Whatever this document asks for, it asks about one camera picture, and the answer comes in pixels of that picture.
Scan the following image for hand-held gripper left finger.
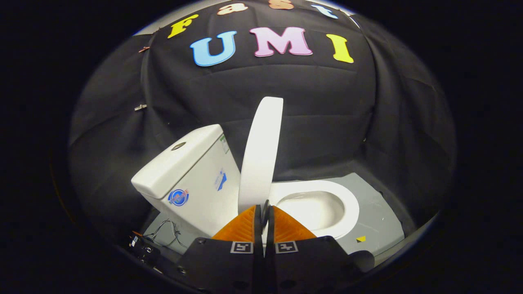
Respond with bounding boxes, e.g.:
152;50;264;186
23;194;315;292
178;204;264;294

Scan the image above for black backdrop cloth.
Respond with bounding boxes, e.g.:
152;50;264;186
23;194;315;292
67;0;457;245

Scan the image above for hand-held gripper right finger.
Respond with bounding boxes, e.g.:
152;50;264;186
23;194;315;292
261;199;374;294

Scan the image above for thin black cables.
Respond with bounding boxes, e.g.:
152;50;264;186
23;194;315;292
145;219;188;249

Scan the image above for white toilet lid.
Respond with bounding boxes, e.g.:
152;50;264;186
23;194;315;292
238;97;284;215

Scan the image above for grey platform board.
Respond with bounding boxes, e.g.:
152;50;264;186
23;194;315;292
143;172;406;264

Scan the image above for white toilet tank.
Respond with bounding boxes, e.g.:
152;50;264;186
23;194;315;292
131;124;241;237

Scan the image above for small black device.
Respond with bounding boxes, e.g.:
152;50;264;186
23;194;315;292
130;235;161;263

